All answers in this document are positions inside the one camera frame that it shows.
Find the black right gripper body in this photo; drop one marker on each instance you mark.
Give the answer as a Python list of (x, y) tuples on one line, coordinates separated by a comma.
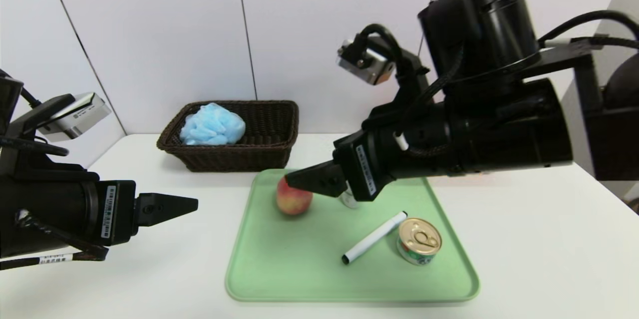
[(362, 168)]

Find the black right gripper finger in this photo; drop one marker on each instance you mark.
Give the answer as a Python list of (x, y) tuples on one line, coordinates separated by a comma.
[(324, 179)]

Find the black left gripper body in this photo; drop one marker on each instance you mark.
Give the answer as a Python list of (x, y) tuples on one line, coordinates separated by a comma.
[(116, 211)]

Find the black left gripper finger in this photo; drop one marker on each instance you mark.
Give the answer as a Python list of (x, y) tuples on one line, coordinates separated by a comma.
[(155, 211), (167, 196)]

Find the white bottle with clear cap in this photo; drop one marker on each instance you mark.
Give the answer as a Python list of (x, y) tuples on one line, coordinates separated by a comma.
[(349, 202)]

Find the red peach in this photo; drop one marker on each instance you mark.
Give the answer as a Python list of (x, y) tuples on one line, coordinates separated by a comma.
[(293, 204)]

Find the white marker pen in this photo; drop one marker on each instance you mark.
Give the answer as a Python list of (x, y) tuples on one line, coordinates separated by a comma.
[(372, 238)]

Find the blue mesh bath sponge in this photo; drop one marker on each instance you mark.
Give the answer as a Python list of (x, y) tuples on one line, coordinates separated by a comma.
[(212, 127)]

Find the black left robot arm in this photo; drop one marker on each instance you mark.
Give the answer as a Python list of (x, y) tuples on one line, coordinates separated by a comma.
[(45, 204)]

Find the dark brown wicker basket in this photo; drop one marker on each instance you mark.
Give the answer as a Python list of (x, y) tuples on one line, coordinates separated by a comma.
[(234, 159)]

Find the tin can with gold lid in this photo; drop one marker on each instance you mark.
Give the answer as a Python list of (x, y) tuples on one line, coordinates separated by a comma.
[(419, 239)]

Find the green plastic tray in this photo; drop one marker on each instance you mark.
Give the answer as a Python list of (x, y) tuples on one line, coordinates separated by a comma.
[(299, 269)]

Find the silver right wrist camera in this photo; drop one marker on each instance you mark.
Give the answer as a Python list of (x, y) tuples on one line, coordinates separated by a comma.
[(364, 64)]

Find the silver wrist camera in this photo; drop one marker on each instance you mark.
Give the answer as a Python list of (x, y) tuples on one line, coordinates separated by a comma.
[(364, 64), (80, 112)]

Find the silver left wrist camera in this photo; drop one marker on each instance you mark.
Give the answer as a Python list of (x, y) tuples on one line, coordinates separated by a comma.
[(80, 112)]

